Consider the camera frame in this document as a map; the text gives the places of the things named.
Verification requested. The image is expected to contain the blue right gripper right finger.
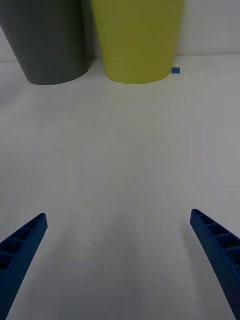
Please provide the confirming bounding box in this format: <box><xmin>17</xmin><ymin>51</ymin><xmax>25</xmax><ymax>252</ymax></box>
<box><xmin>189</xmin><ymin>208</ymin><xmax>240</xmax><ymax>320</ymax></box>

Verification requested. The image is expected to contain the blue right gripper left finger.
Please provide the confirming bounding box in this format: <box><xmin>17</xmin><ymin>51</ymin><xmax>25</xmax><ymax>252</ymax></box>
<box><xmin>0</xmin><ymin>212</ymin><xmax>49</xmax><ymax>320</ymax></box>

